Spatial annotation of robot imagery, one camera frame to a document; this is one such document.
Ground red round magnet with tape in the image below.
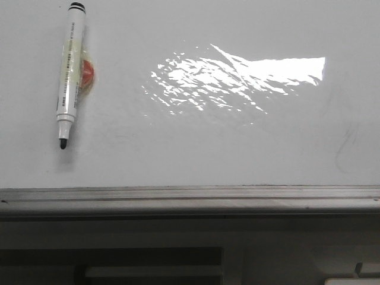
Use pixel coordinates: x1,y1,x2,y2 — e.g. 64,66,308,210
79,46,96,97

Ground white black-tipped whiteboard marker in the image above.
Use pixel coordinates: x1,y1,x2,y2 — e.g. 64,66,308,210
56,2,86,150

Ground dark grey cabinet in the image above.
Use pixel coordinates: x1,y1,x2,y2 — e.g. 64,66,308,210
1,215,379,284

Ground white whiteboard with aluminium frame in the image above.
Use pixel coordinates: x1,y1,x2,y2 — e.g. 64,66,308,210
1,1,379,219

